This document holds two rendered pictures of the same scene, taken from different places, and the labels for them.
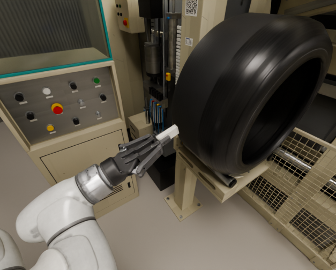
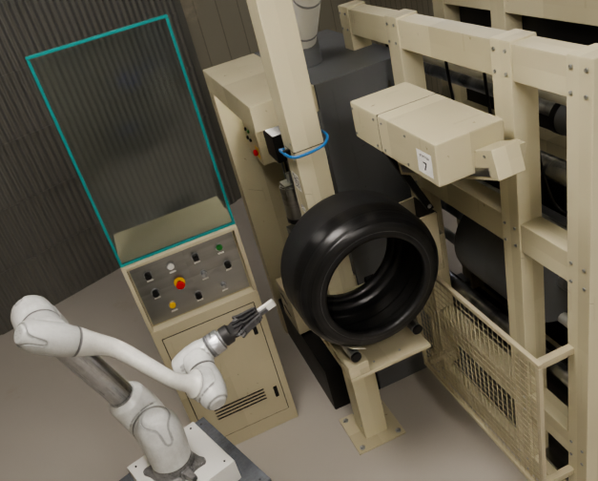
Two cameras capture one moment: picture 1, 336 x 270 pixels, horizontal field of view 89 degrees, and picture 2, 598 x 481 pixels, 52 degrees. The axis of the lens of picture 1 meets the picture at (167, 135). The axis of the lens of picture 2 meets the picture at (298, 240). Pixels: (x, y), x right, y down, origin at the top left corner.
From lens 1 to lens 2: 1.85 m
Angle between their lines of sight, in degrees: 19
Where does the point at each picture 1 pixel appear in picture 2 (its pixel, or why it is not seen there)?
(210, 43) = (298, 231)
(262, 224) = (505, 463)
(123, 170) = (232, 333)
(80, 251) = (206, 370)
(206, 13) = (308, 190)
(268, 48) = (319, 244)
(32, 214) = (180, 357)
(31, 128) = (155, 306)
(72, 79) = (195, 250)
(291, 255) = not seen: outside the picture
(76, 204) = (203, 352)
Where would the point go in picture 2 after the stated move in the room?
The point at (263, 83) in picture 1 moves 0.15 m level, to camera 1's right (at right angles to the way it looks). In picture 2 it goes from (319, 268) to (360, 265)
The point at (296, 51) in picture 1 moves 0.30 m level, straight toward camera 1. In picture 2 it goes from (340, 243) to (278, 288)
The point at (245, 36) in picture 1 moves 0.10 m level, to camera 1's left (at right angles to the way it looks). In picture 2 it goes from (313, 231) to (287, 233)
